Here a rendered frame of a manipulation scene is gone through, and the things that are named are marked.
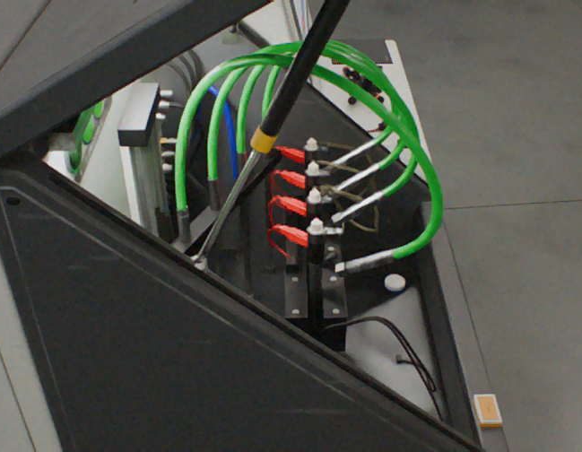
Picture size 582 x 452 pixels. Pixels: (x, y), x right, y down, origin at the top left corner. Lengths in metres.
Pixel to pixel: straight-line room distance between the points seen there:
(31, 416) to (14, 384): 0.06
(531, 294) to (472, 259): 0.27
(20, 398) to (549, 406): 1.83
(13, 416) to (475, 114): 3.25
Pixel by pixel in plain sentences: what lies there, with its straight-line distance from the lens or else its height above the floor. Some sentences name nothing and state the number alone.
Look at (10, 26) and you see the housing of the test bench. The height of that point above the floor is 1.50.
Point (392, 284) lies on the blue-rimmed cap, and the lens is 1.44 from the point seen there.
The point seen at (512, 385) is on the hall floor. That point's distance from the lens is 2.46.
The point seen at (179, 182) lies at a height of 1.21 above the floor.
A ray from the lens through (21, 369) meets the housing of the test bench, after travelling 0.86.
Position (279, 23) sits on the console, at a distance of 1.34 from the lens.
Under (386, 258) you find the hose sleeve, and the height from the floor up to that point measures 1.17.
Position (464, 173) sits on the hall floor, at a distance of 3.38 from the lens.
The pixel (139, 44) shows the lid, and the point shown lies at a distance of 0.58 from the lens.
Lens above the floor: 1.80
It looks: 37 degrees down
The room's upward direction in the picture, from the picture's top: straight up
